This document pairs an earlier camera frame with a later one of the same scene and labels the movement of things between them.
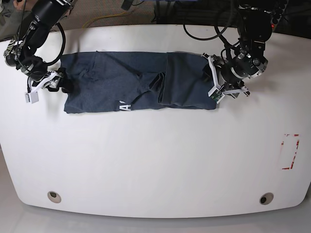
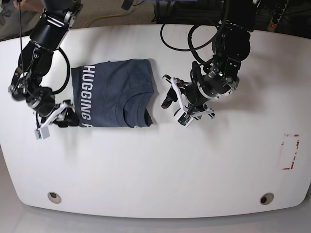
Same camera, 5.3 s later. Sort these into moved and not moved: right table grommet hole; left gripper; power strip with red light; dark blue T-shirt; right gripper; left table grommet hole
Moved: right gripper; dark blue T-shirt; left gripper
Not moved: right table grommet hole; power strip with red light; left table grommet hole
